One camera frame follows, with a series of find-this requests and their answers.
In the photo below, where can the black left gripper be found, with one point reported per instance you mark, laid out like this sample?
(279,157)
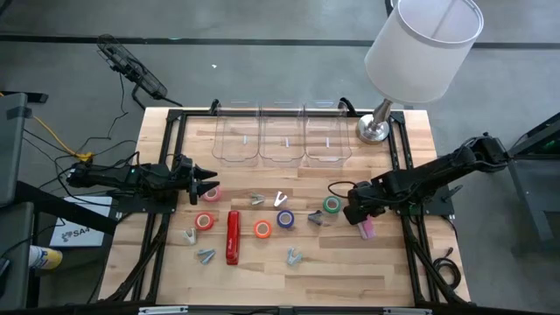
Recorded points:
(184,175)

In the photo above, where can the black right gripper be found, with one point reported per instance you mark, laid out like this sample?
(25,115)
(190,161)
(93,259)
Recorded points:
(361,203)

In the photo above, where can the pink tape roll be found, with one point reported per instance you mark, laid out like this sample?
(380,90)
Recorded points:
(212,200)

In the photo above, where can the pink eraser block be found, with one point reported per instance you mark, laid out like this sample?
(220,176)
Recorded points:
(368,230)

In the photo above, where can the green tape roll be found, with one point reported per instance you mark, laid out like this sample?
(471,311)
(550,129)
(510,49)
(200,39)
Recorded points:
(325,205)

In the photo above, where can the red tape roll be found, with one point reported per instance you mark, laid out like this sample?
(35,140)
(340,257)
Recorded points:
(197,221)

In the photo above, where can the purple staple remover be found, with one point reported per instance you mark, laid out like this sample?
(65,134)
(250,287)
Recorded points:
(316,218)

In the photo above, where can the grey-blue staple remover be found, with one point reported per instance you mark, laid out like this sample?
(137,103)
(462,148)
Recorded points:
(257,199)

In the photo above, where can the silver binder clip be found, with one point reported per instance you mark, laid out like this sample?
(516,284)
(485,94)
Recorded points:
(191,238)

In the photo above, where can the red stapler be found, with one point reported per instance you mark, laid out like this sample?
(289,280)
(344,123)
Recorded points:
(233,238)

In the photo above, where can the orange tape roll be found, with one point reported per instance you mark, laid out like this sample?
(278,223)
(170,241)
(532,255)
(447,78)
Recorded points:
(255,229)

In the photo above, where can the blue tape roll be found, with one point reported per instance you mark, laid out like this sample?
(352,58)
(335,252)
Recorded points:
(278,219)

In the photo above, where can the light blue staple remover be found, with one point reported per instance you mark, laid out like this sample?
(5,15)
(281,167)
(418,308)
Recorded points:
(293,258)

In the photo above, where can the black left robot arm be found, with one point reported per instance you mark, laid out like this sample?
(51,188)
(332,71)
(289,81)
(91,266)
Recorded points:
(114,177)

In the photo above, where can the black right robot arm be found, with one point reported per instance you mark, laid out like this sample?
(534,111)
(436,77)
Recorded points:
(437,172)

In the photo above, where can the clear plastic bin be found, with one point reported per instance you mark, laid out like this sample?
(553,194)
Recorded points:
(227,127)
(339,131)
(273,127)

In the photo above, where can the black table clamp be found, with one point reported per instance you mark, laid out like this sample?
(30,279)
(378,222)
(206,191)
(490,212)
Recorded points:
(345,104)
(214,106)

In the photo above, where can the white cardboard box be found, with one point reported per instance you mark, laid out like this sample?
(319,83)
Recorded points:
(83,223)

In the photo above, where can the black metal beam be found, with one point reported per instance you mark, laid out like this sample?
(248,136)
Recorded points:
(65,207)

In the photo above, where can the black metal stand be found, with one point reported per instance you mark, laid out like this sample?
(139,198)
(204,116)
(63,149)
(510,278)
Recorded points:
(521,192)

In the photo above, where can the table lamp white shade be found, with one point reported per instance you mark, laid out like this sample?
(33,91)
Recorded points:
(420,52)

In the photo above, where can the yellow white spray can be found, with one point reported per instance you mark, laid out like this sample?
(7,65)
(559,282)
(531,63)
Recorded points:
(46,258)

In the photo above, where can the grey plastic case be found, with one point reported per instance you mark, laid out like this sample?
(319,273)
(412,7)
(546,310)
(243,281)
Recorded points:
(11,153)

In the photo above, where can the silver metal bracket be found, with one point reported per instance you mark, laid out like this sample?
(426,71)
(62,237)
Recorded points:
(407,311)
(162,310)

